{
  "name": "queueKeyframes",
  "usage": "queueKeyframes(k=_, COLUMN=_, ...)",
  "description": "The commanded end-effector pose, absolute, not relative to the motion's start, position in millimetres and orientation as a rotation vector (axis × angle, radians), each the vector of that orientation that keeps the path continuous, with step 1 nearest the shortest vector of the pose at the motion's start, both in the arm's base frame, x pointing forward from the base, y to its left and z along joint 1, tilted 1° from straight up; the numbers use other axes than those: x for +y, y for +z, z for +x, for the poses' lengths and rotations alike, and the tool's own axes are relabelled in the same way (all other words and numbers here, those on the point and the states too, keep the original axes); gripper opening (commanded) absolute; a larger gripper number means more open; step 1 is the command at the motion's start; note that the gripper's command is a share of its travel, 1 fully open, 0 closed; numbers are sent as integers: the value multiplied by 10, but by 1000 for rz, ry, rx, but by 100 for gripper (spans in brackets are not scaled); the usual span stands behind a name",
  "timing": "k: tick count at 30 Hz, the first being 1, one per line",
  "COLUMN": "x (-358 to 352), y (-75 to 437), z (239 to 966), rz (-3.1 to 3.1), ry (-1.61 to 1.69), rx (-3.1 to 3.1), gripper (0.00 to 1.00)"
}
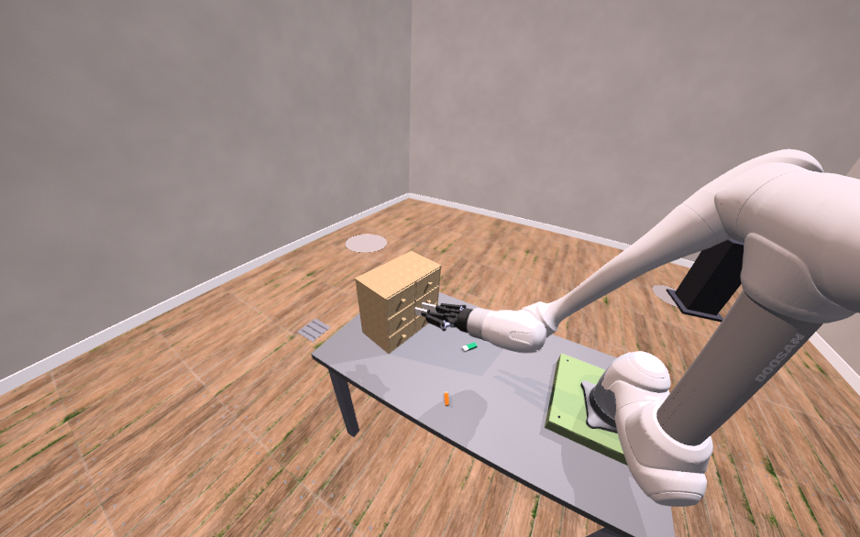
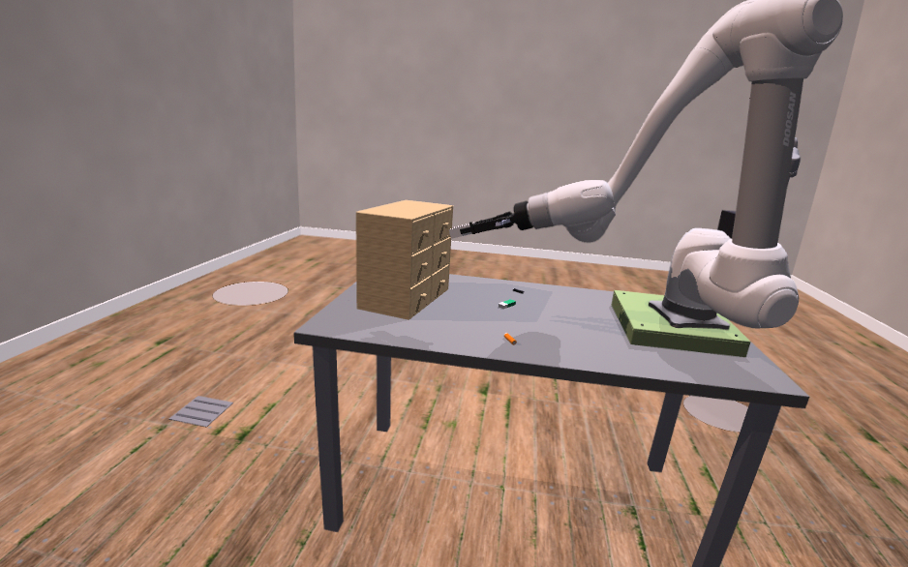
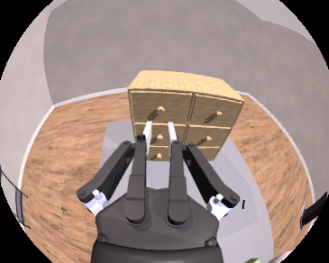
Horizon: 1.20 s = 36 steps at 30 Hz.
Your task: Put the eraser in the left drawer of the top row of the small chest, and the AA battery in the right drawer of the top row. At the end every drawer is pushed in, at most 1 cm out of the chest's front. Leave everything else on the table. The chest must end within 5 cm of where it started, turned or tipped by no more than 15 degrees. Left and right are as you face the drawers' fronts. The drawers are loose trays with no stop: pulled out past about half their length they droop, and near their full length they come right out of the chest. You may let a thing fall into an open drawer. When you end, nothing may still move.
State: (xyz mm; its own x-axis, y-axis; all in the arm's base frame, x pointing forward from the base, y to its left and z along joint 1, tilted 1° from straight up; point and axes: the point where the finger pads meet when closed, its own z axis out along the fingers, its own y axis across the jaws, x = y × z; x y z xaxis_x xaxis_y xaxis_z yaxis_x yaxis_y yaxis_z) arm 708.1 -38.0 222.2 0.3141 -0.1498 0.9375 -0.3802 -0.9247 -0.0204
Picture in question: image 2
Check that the brown wooden drawer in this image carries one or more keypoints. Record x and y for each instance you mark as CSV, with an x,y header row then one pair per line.
x,y
441,253
420,295
442,224
439,281
420,236
421,265

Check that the small wooden chest of drawers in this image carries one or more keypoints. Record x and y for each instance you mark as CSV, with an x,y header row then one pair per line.
x,y
383,256

